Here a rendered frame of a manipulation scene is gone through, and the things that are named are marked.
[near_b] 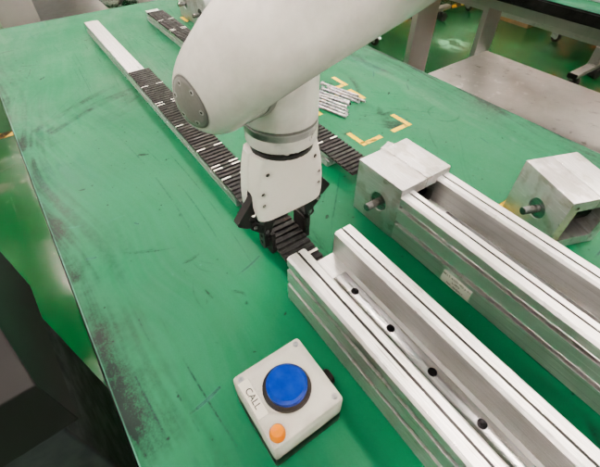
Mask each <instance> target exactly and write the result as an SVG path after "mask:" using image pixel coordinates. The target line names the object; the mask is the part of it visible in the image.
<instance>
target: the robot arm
mask: <svg viewBox="0 0 600 467"><path fill-rule="evenodd" d="M435 1H437V0H211V1H210V2H209V3H208V5H207V6H206V8H205V10H204V11H203V13H202V14H201V16H200V17H199V19H198V20H197V22H196V23H195V24H194V26H193V28H192V30H191V31H190V33H189V35H188V36H187V38H186V40H185V42H184V43H183V45H182V47H181V50H180V53H179V54H178V56H177V59H176V62H175V65H174V69H173V74H172V92H173V96H174V99H175V102H176V105H177V107H178V109H179V111H180V113H181V114H182V115H183V117H184V118H185V119H186V120H187V121H188V122H189V123H190V124H191V125H192V126H194V127H195V128H196V129H197V130H199V131H202V132H204V133H211V134H224V133H231V132H234V131H236V130H238V129H240V128H242V127H244V137H245V140H246V143H244V147H243V153H242V160H241V187H242V198H243V202H244V203H243V205H242V207H241V208H240V210H239V212H238V213H237V215H236V217H235V219H234V222H235V224H236V225H237V226H238V227H239V228H244V229H251V230H252V231H255V232H258V233H259V239H260V243H261V245H262V246H263V247H264V248H266V247H267V248H268V249H269V251H270V252H271V253H272V254H273V253H275V252H276V251H277V247H276V234H275V233H274V232H273V231H272V227H273V223H274V220H275V219H276V218H278V217H280V216H282V215H284V214H286V213H288V212H290V211H292V210H293V211H294V221H295V223H296V224H298V226H299V228H301V229H302V230H303V233H305V234H306V236H308V235H309V225H310V215H311V214H313V212H314V206H315V205H316V204H317V202H318V201H319V199H320V195H322V194H323V192H324V191H325V190H326V189H327V188H328V186H329V185H330V183H329V182H328V181H327V180H325V179H324V178H323V177H322V176H321V159H320V152H319V143H318V139H317V137H318V125H319V75H320V73H321V72H323V71H325V70H326V69H328V68H330V67H332V66H333V65H335V64H336V63H338V62H339V61H341V60H343V59H344V58H346V57H348V56H350V55H351V54H353V53H355V51H357V50H358V49H360V48H362V47H363V46H365V45H366V44H369V43H370V42H372V41H374V40H375V39H377V38H378V37H380V36H382V35H383V34H385V33H386V32H388V31H390V30H391V29H393V28H394V27H396V26H398V25H399V24H401V23H403V22H404V21H406V20H407V19H410V18H411V17H413V16H414V15H416V14H417V13H419V12H420V11H421V10H423V9H424V8H426V7H427V6H429V5H431V4H432V3H434V2H435ZM253 212H255V214H256V217H255V218H253V217H251V216H252V214H253Z"/></svg>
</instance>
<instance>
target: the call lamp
mask: <svg viewBox="0 0 600 467"><path fill-rule="evenodd" d="M285 437H286V431H285V428H284V426H283V425H282V424H280V423H275V424H273V425H272V426H271V427H270V428H269V438H270V440H271V441H272V442H273V443H276V444H279V443H281V442H282V441H283V440H284V439H285Z"/></svg>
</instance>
